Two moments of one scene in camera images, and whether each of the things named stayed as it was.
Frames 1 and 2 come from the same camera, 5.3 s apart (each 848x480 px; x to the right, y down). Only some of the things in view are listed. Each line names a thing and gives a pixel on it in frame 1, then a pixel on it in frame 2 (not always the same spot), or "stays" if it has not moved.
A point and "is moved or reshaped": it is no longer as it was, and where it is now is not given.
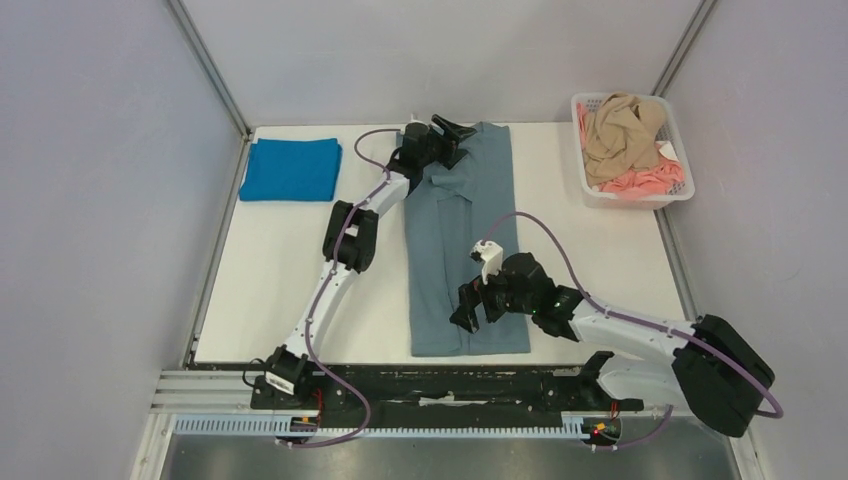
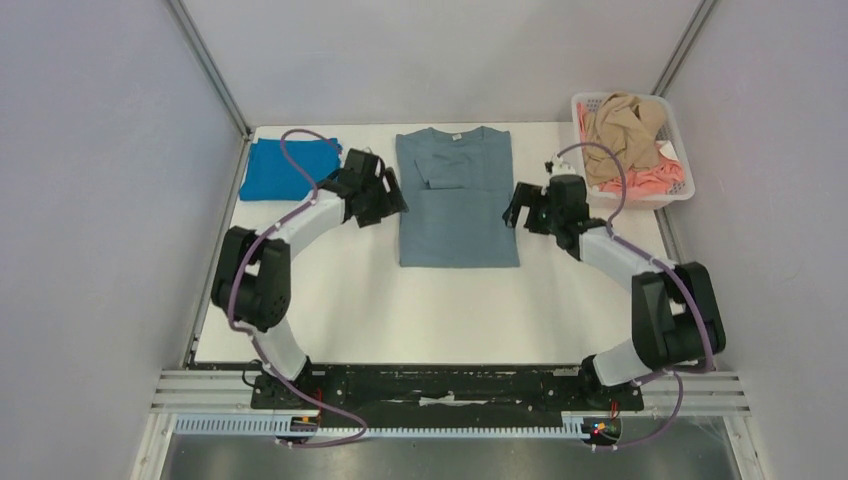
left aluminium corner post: [198, 49] stays
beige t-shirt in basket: [620, 135] stays
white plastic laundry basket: [634, 153] stays
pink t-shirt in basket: [649, 181] stays
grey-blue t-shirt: [461, 226] is moved or reshaped
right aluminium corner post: [683, 48] stays
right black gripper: [482, 299] → [530, 210]
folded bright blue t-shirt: [292, 170] stays
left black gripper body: [438, 148] → [378, 203]
